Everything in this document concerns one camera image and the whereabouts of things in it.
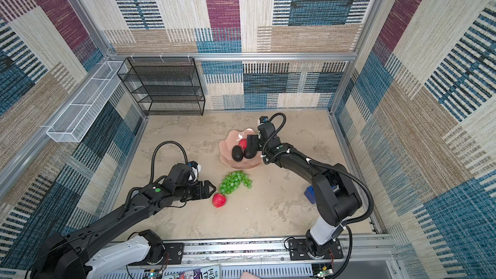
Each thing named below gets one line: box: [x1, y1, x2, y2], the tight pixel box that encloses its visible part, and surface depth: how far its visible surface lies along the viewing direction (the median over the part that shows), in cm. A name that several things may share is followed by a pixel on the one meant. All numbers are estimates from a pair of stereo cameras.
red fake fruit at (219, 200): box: [211, 193, 227, 208], surface depth 84 cm
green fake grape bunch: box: [218, 171, 253, 196], surface depth 89 cm
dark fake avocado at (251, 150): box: [244, 134, 259, 159], surface depth 84 cm
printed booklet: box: [162, 264, 221, 279], surface depth 70 cm
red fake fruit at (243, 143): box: [238, 138, 248, 150], surface depth 102 cm
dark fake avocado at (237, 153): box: [231, 145, 244, 163], surface depth 98 cm
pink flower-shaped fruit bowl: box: [218, 127, 263, 170], surface depth 101 cm
